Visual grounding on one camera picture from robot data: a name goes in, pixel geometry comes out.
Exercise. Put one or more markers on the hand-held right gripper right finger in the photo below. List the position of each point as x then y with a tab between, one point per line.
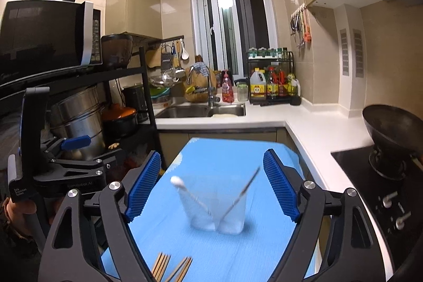
281	186

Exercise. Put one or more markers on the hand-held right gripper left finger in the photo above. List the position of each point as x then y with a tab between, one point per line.
145	186

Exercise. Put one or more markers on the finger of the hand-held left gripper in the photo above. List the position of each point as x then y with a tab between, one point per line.
82	163
76	142

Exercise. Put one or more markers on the white spoon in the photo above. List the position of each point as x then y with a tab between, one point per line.
185	54
175	182

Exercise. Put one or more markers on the dark brown chopstick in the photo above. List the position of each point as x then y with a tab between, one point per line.
246	188

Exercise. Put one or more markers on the clear plastic cup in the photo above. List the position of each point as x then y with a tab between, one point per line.
238	216

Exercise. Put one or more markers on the pile of wooden chopsticks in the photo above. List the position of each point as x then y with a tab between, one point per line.
162	265

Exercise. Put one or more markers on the person's left hand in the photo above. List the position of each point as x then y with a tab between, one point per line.
15	214

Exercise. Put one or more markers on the stainless steel steamer pot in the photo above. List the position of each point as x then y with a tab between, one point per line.
79	116

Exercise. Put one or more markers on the ginger piece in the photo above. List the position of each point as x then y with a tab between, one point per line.
114	146

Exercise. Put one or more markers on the black pot orange lid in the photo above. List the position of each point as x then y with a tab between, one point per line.
119	112

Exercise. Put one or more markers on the blue tablecloth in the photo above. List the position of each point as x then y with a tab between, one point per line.
224	156

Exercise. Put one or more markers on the black kettle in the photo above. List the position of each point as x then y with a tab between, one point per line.
132	100

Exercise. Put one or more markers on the black gas stove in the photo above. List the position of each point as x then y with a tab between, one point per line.
357	166

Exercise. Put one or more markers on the stainless steel sink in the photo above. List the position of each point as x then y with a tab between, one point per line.
185	112

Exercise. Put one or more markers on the black metal shelf rack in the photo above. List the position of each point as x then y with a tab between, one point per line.
147	97

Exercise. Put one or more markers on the black microwave oven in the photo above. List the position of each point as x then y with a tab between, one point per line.
43	34

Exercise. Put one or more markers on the green bowl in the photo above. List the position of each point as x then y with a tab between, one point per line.
160	92

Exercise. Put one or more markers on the dark sauce bottle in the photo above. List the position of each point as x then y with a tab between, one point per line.
271	87

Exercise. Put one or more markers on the dark brown rice cooker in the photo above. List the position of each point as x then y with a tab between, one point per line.
115	50

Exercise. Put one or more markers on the red sauce bottle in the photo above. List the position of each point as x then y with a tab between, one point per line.
282	85

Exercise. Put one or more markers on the yellow green bottle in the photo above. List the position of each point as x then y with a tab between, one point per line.
290	85

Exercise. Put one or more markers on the yellow label oil jug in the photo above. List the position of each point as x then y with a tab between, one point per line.
257	87

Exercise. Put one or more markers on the glass jar with lid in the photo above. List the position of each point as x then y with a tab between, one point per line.
242	92

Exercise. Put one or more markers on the brown woven basket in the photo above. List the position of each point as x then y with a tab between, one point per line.
198	93

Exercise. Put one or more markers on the pink dish soap bottle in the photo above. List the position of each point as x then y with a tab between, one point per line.
227	90

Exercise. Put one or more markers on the chrome faucet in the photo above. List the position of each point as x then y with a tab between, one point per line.
210	93

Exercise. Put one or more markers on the wooden cutting board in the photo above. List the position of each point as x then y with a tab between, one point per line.
152	59

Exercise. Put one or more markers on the steel ladle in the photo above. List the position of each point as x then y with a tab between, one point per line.
179	70

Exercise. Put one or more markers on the metal grater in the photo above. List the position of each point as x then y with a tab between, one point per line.
166	62

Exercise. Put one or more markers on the black wok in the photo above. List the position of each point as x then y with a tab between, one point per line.
390	126

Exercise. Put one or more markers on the blue patterned cloth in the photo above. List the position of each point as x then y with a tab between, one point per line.
200	72

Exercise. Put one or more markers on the row of green-lidded spice jars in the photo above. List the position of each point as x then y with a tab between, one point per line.
264	52

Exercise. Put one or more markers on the white hanging spoon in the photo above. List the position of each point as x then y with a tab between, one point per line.
185	54

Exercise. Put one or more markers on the orange hanging tool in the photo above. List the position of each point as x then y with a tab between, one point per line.
307	32

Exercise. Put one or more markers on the white framed window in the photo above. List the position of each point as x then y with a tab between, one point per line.
231	21

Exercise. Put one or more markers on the black hanging rail shelf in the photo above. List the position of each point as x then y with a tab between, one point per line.
165	39

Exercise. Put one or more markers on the grey wall vent grille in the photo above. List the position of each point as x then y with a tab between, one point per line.
344	50
358	52

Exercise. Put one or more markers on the white wall hook rail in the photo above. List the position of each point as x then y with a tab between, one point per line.
299	9

